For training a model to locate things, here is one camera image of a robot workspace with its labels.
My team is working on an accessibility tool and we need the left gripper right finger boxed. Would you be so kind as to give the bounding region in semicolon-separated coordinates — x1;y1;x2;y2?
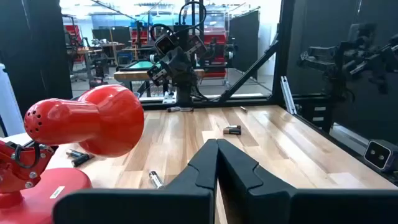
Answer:
216;138;398;224

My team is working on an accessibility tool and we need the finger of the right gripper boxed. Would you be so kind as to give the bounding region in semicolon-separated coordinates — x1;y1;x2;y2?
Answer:
186;34;208;58
146;62;170;87

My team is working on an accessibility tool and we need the black partition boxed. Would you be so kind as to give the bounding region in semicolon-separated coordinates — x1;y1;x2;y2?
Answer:
229;9;261;80

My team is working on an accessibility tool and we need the aluminium profile bar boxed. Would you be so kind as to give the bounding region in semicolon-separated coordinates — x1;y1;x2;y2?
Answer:
279;75;298;115

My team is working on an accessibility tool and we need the black backdrop panel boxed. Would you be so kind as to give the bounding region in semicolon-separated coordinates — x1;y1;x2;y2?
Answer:
287;0;398;147
0;0;73;118

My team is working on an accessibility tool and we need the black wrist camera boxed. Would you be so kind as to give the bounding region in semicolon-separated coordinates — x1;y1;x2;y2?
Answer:
154;32;180;57

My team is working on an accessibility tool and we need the white object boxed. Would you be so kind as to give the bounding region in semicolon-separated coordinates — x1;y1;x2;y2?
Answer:
0;63;25;138

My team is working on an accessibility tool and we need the red desk lamp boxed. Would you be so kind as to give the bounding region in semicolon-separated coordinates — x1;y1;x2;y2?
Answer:
0;83;146;224

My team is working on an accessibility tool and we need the wooden table green mat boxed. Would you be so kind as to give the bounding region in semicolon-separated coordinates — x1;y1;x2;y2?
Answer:
113;60;206;94

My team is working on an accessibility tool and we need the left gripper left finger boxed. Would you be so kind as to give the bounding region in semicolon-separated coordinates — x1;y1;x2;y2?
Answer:
52;138;220;224

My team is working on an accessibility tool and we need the black drawer unit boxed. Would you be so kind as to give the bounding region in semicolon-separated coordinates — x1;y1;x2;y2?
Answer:
298;96;333;131

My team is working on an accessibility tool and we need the red shelf cart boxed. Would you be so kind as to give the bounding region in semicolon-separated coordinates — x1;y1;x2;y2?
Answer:
63;24;82;47
203;29;228;78

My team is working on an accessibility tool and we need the black box camera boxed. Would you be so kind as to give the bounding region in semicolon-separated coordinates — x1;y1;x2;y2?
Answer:
363;139;398;174

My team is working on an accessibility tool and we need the black cable loop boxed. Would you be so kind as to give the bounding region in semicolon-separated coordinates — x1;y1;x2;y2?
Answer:
150;24;175;41
178;1;208;35

